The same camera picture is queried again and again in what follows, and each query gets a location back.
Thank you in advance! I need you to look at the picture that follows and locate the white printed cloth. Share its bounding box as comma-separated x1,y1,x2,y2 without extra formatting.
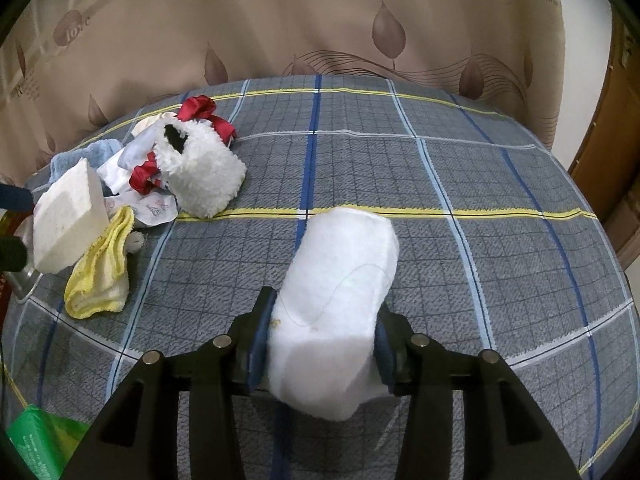
104,190,178,228

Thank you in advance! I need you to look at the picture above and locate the grey plaid tablecloth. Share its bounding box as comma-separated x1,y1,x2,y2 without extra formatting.
1,75,639,479

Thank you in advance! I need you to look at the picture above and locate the white fluffy plush slipper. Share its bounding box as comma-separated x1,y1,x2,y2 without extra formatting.
150,117,246,218

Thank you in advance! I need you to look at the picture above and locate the beige leaf-print curtain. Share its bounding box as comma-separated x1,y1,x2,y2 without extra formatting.
1,0,564,182

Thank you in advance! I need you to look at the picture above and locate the red and white satin cloth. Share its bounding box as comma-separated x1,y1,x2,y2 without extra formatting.
129,96,236,195

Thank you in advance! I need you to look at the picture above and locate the white foam brick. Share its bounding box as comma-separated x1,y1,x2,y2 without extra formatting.
34,158,108,274

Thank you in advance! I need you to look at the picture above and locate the green packet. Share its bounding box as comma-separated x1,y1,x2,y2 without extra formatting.
6,405,89,479

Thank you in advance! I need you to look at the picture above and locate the white foam sponge block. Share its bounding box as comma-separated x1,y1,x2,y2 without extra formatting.
266,207,399,422

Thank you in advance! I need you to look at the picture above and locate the yellow towel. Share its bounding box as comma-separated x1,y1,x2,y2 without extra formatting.
64,206,134,320

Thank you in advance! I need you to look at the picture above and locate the cream crumpled cloth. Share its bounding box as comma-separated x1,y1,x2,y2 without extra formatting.
131,112,176,138

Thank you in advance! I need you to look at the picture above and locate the light blue cloth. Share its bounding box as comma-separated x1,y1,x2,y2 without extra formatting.
49,139,122,184

